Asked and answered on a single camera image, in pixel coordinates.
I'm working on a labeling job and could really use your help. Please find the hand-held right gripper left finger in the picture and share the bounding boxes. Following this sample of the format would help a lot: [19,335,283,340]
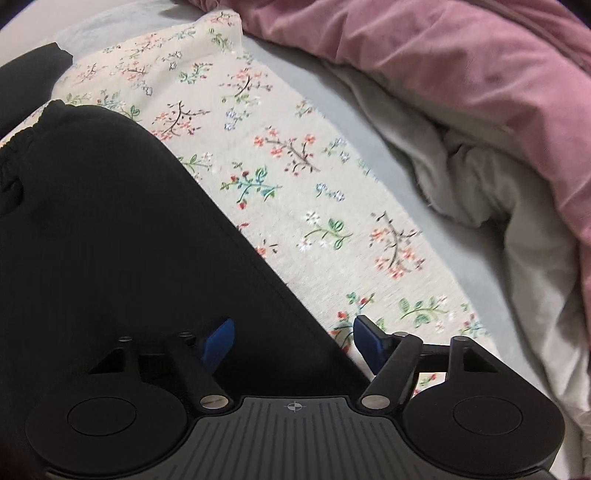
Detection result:
[88,318,236,411]

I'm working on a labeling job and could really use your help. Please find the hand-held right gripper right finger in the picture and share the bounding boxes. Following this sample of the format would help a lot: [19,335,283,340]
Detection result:
[353,316,502,411]

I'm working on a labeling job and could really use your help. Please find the black pants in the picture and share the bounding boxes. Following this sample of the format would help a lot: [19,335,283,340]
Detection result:
[0,99,373,462]

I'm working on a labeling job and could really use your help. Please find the floral printed cloth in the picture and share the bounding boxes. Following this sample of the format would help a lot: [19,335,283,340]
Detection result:
[48,11,503,398]

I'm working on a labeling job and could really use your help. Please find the grey bed sheet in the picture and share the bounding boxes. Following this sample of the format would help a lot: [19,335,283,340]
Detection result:
[0,4,548,386]

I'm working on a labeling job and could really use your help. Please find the pink duvet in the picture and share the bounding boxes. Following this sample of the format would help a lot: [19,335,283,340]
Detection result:
[184,0,591,464]

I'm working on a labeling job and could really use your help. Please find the folded black garment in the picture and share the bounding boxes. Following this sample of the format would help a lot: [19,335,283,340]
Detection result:
[0,42,74,136]

